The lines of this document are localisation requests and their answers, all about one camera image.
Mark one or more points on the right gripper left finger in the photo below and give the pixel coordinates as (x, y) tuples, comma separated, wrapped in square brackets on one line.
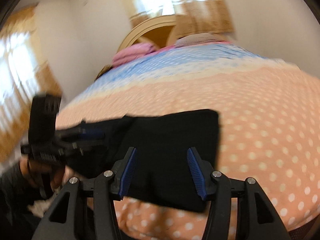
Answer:
[(84, 209)]

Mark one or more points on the person's left hand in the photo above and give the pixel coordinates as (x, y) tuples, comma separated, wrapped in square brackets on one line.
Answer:
[(34, 171)]

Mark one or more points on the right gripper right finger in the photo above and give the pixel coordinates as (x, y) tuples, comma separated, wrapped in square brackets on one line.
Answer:
[(256, 216)]

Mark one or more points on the black pants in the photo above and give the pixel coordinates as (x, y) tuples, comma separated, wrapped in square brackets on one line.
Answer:
[(162, 175)]

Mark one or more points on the striped pillow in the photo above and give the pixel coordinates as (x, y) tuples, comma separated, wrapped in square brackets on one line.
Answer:
[(201, 38)]

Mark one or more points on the cream wooden headboard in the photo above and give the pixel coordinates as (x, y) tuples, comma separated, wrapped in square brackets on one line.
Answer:
[(159, 31)]

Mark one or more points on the pink folded blanket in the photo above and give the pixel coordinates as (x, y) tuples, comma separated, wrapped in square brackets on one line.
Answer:
[(133, 52)]

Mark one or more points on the brown plush item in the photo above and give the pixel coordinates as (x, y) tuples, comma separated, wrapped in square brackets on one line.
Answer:
[(104, 70)]

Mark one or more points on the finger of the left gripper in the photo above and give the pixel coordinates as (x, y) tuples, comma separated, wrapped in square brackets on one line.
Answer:
[(82, 129)]

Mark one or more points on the beige side window curtain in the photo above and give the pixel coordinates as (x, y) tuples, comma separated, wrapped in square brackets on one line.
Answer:
[(24, 72)]

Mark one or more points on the polka dot bed cover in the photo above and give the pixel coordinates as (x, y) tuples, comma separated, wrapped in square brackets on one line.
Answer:
[(248, 115)]

